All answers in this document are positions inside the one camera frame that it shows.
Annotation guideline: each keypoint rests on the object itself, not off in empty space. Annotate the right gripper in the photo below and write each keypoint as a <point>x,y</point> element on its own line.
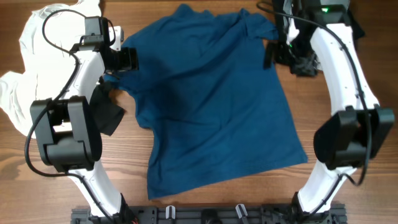
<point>281,50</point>

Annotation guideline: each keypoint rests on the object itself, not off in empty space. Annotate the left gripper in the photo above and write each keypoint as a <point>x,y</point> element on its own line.
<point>129,60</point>

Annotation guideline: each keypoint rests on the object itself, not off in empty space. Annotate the blue t-shirt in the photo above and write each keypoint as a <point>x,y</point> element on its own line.
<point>215,111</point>

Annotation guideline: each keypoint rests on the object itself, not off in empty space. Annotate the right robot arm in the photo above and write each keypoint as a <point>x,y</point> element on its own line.
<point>318,36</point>

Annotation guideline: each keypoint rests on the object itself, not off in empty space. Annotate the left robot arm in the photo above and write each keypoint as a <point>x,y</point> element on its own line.
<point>65,128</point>

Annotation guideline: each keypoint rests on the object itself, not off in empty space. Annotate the black folded garment under jeans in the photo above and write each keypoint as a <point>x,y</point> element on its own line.
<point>357,25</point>

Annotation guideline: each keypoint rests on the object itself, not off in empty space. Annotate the folded light blue jeans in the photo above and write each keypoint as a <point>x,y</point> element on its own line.
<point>305,66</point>

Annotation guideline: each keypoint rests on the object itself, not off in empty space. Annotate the black garment under pile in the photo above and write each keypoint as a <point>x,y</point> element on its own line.
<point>106,114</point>

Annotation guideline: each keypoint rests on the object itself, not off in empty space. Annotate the white shirt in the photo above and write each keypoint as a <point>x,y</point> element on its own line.
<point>47,35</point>

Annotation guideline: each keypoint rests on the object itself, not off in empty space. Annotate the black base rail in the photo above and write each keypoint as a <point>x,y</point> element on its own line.
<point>265,214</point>

